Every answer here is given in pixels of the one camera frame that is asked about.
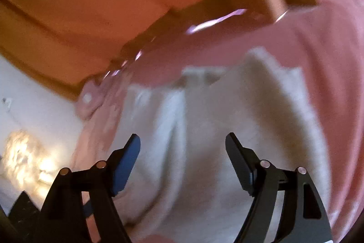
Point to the pink pillow with white dot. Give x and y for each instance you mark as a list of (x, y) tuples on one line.
[(88, 102)]

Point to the pink blanket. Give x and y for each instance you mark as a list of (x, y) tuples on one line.
[(256, 41)]

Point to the white sweater with black hearts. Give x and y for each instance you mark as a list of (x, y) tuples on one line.
[(204, 123)]

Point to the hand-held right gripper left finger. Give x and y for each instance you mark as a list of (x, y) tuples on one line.
[(126, 166)]

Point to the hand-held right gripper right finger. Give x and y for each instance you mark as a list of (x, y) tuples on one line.
[(241, 163)]

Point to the orange curtain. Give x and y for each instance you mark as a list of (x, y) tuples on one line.
[(99, 4)]

